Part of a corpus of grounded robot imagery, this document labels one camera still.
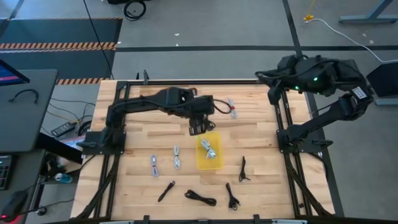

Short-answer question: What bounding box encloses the black computer mouse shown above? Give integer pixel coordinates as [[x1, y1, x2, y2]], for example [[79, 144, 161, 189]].
[[1, 190, 28, 220]]

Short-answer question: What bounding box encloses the grey desk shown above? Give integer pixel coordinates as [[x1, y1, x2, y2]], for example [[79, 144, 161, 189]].
[[0, 68, 58, 153]]

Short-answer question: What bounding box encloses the white floor cable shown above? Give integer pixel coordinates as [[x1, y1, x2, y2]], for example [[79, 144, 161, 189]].
[[306, 17, 398, 64]]

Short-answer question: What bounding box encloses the coiled black floor cable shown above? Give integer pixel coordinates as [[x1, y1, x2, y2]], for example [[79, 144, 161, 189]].
[[123, 0, 147, 22]]

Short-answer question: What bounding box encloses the black aluminium table frame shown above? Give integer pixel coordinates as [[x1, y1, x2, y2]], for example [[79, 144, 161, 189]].
[[74, 70, 346, 224]]

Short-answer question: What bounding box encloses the grey table leg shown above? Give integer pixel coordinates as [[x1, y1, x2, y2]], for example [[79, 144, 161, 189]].
[[338, 0, 398, 25]]

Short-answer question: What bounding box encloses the white cable with red tie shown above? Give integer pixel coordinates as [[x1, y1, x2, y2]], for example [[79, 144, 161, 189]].
[[226, 98, 239, 120]]

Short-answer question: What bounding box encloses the translucent yellow plastic bin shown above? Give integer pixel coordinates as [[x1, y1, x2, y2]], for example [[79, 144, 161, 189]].
[[195, 131, 224, 171]]

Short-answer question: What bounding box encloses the black USB-C cable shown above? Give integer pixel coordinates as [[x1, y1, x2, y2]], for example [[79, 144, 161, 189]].
[[184, 189, 218, 207], [225, 182, 241, 212], [238, 156, 251, 183]]

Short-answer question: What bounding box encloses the black hazard striped floor mat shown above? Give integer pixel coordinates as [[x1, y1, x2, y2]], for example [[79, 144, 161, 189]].
[[0, 17, 124, 85]]

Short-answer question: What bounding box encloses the thin black floor cable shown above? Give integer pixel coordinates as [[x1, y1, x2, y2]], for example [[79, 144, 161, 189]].
[[82, 0, 115, 80]]

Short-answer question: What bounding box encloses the yellow cable plug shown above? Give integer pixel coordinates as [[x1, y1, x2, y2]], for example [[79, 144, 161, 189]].
[[303, 0, 317, 23]]

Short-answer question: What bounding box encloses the black cable on desk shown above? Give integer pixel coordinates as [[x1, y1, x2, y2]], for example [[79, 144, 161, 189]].
[[8, 88, 40, 105]]

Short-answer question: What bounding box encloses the black plug with white cable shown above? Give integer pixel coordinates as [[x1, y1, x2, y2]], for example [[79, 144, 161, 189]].
[[157, 180, 176, 203]]

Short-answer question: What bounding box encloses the desk monitor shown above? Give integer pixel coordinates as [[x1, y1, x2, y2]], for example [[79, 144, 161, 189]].
[[0, 58, 31, 87]]

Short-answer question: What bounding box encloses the black keyboard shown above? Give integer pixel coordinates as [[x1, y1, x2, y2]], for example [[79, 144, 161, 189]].
[[0, 154, 14, 191]]

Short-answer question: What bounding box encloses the white USB-C cable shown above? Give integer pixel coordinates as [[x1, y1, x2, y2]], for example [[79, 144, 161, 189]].
[[173, 144, 182, 170], [200, 138, 218, 160], [150, 154, 160, 178]]

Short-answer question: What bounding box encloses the blue bottle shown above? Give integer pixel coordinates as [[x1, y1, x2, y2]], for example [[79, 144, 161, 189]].
[[53, 172, 74, 184]]

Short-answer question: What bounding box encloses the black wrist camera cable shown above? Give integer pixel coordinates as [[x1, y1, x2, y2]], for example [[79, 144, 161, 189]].
[[212, 98, 233, 115]]

